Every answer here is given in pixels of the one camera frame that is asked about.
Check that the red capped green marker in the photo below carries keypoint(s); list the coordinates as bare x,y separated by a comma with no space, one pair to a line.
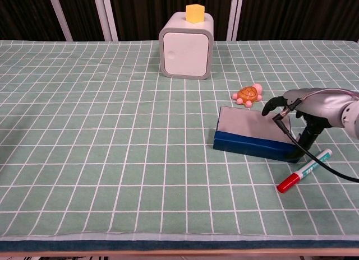
304,171

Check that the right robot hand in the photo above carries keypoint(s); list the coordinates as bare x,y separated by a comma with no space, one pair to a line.
319,106

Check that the silver slotted metal rail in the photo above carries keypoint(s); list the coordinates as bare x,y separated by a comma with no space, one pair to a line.
60,17

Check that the green checked tablecloth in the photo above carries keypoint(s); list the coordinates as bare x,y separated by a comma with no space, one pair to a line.
84,131

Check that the white cube cabinet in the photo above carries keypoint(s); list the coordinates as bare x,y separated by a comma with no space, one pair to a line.
185,55

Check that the yellow hexagonal block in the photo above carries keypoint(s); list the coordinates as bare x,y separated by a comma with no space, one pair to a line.
194,14

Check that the orange pink turtle toy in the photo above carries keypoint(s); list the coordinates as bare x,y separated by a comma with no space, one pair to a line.
247,94

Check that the blue glasses case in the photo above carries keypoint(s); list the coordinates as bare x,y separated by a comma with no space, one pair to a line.
246,125

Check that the blue felt underlay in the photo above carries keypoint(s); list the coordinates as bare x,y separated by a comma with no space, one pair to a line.
168,245

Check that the black pleated curtain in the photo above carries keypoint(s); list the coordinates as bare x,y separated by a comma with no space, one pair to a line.
28,13

